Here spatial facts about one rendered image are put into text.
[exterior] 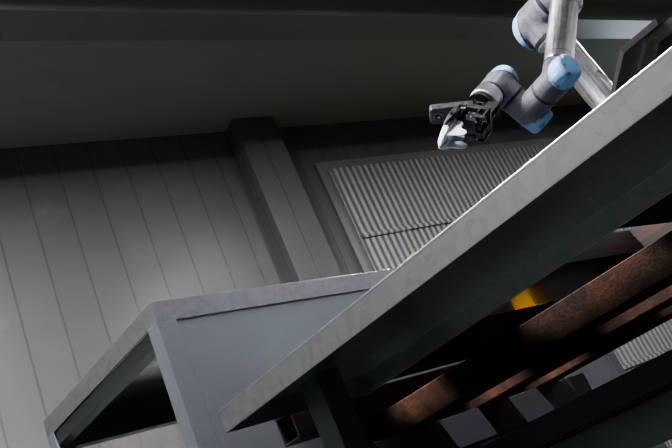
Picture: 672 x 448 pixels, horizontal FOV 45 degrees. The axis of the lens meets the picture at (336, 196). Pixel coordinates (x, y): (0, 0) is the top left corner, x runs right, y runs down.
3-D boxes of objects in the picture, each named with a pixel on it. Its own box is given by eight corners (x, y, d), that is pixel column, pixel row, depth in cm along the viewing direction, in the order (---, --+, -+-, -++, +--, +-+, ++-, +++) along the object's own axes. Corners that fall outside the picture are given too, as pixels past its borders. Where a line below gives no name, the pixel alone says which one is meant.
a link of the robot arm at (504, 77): (528, 77, 210) (502, 56, 211) (511, 98, 203) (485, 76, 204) (511, 96, 216) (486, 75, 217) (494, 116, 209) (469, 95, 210)
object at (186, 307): (156, 321, 146) (150, 301, 148) (47, 438, 184) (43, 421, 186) (561, 258, 233) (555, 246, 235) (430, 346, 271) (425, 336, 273)
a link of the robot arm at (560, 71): (597, -31, 225) (590, 86, 194) (573, -3, 233) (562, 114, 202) (561, -51, 223) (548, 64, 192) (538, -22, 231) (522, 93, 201)
